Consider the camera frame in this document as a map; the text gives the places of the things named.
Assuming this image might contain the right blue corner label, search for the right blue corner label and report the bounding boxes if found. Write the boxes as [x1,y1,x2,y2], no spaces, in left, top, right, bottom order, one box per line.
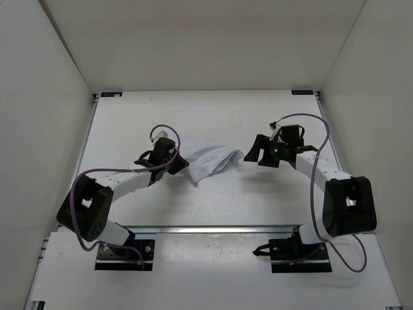
[291,90,314,96]

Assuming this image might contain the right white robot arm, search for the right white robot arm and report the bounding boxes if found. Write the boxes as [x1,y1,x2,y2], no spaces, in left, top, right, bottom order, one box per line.
[244,123,377,259]

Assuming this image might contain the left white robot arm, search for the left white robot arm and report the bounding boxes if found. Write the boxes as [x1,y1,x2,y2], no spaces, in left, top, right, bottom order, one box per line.
[56,130,189,257]

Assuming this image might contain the left blue corner label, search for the left blue corner label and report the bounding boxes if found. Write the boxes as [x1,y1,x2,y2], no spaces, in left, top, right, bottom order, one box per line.
[100,92,123,98]

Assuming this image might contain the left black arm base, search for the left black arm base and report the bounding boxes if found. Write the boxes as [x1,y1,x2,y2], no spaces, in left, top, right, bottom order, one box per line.
[95,234,156,271]

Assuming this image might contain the white fabric skirt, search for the white fabric skirt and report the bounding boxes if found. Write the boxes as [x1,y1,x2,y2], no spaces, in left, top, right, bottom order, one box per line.
[179,134,244,185]

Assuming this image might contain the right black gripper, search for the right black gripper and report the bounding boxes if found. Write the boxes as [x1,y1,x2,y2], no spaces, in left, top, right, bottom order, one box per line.
[244,135,288,168]

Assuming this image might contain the blue corner label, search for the blue corner label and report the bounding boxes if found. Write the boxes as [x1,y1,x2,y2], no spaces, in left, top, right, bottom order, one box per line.
[291,90,314,96]
[100,92,123,98]

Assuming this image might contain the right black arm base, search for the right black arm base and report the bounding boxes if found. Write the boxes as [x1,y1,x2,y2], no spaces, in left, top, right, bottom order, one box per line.
[252,232,332,274]

